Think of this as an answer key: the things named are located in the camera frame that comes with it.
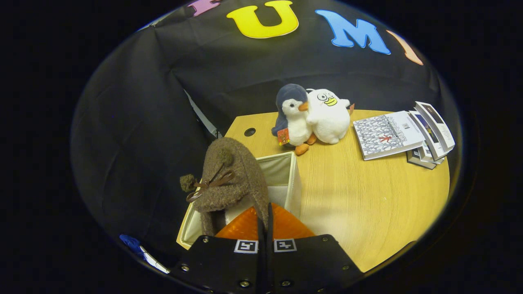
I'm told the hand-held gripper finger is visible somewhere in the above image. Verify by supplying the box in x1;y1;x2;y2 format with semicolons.
268;202;364;294
170;203;266;294

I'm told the brown fuzzy shoe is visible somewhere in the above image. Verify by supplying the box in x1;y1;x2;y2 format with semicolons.
180;137;270;237

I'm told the beige fabric storage box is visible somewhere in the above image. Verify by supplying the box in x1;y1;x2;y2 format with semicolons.
177;151;303;250

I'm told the blue and white object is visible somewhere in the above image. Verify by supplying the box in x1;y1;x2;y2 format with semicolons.
119;234;170;274

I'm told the grey penguin plush toy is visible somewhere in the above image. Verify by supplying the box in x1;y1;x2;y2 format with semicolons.
271;84;317;156

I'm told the white duck plush toy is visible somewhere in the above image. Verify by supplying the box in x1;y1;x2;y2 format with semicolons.
306;89;355;145

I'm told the grey patterned cover book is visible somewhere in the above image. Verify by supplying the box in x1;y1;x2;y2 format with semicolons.
353;111;426;161

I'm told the black backdrop cloth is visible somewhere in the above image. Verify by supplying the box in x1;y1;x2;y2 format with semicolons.
70;0;444;262

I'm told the thin white book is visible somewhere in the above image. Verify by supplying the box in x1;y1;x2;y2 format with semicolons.
418;143;445;165

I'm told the white book blue cover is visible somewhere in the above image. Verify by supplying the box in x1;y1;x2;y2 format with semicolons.
409;111;448;161

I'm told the white book dark photo cover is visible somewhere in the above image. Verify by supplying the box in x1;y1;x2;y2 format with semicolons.
414;101;456;153

